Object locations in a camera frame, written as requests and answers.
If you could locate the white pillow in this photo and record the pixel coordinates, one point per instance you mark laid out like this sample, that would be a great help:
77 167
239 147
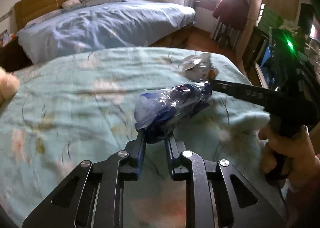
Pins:
70 4

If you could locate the green stacked boxes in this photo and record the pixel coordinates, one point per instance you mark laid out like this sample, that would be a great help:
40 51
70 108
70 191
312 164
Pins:
268 19

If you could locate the white radiator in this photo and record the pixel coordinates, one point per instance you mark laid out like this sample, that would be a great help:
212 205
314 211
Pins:
225 35

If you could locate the dark red hanging coat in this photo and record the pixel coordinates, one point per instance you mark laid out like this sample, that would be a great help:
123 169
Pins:
232 13

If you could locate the large blue bed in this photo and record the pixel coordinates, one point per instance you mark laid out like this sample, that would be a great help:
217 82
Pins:
110 25

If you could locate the blue plastic wrapper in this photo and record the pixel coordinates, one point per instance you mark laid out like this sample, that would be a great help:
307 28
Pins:
159 112

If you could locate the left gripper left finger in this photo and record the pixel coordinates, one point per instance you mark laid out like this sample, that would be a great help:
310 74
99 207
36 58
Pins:
138 154

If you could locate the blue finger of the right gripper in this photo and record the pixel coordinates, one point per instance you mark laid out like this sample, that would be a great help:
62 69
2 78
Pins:
252 94

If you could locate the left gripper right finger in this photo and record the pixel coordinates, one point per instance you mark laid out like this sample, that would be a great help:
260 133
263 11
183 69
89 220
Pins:
173 149

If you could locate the person's right hand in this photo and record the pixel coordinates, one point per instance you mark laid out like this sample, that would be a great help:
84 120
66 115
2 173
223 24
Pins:
305 164

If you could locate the black tv cabinet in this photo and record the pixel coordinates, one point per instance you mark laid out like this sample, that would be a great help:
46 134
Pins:
284 64

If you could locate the wooden headboard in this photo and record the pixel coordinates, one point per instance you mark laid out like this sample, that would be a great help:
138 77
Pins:
27 10

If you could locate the silver snack wrapper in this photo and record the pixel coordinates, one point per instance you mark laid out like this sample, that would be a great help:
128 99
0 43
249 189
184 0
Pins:
199 67

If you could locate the cream teddy bear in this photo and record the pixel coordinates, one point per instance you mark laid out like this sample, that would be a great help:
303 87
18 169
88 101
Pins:
9 85

